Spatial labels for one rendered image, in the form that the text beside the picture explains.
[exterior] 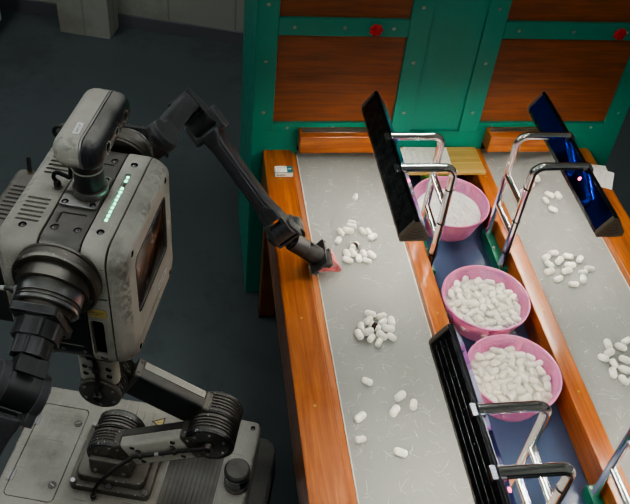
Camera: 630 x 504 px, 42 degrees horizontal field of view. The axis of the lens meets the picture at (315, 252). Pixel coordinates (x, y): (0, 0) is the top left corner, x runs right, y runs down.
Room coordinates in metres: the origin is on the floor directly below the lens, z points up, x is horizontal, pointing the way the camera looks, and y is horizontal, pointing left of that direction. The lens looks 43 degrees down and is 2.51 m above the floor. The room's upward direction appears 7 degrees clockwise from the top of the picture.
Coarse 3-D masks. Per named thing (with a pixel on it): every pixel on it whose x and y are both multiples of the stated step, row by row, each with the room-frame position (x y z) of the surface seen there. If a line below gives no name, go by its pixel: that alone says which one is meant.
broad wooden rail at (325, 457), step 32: (288, 160) 2.28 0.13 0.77; (288, 192) 2.11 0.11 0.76; (288, 256) 1.80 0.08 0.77; (288, 288) 1.67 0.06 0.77; (288, 320) 1.54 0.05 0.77; (320, 320) 1.57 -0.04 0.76; (288, 352) 1.44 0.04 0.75; (320, 352) 1.44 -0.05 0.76; (288, 384) 1.40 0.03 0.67; (320, 384) 1.33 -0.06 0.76; (288, 416) 1.35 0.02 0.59; (320, 416) 1.23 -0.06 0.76; (320, 448) 1.14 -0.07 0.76; (320, 480) 1.05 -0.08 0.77; (352, 480) 1.07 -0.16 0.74
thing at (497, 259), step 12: (528, 132) 2.09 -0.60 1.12; (540, 132) 2.10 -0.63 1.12; (552, 132) 2.11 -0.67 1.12; (564, 132) 2.12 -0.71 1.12; (516, 144) 2.08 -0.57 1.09; (516, 156) 2.08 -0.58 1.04; (540, 168) 1.93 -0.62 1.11; (552, 168) 1.94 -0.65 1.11; (564, 168) 1.95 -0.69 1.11; (576, 168) 1.95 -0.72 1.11; (504, 180) 2.08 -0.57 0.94; (528, 180) 1.93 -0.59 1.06; (504, 192) 2.08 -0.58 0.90; (516, 192) 1.99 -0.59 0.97; (528, 192) 1.92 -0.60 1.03; (492, 216) 2.08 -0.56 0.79; (504, 216) 2.02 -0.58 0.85; (516, 216) 1.93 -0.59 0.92; (492, 228) 2.08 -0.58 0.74; (516, 228) 1.92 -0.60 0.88; (492, 240) 2.05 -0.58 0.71; (492, 252) 1.99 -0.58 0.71; (504, 252) 1.93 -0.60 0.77; (492, 264) 1.97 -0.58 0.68; (504, 264) 1.92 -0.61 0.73; (504, 276) 1.92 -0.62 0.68
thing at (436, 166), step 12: (396, 132) 2.01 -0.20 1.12; (408, 132) 2.02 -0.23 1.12; (420, 132) 2.03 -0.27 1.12; (432, 132) 2.03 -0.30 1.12; (444, 144) 2.03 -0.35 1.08; (396, 168) 1.85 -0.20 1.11; (408, 168) 1.85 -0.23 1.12; (420, 168) 1.86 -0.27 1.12; (432, 168) 1.87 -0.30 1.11; (444, 168) 1.87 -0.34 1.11; (432, 180) 2.01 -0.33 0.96; (432, 192) 2.03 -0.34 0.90; (444, 192) 1.89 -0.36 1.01; (444, 204) 1.88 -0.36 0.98; (432, 216) 1.97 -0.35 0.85; (444, 216) 1.87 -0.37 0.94; (432, 228) 1.92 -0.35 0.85; (432, 240) 1.89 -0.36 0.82; (432, 252) 1.88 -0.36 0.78; (432, 264) 1.87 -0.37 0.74
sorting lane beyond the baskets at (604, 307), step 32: (544, 160) 2.50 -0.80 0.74; (544, 192) 2.31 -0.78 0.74; (544, 224) 2.13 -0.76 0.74; (576, 224) 2.15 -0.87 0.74; (576, 256) 1.99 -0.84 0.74; (608, 256) 2.01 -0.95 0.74; (544, 288) 1.82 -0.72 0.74; (576, 288) 1.84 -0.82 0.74; (608, 288) 1.86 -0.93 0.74; (576, 320) 1.70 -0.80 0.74; (608, 320) 1.72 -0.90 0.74; (576, 352) 1.58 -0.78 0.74; (608, 384) 1.47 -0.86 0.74; (608, 416) 1.36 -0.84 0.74
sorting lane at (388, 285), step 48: (336, 192) 2.17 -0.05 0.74; (384, 192) 2.20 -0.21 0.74; (384, 240) 1.96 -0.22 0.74; (336, 288) 1.72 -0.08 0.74; (384, 288) 1.74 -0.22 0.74; (336, 336) 1.53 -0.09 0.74; (384, 384) 1.38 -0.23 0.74; (432, 384) 1.40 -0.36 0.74; (384, 432) 1.23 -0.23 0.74; (432, 432) 1.24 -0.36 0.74; (384, 480) 1.09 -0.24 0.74; (432, 480) 1.10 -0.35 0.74
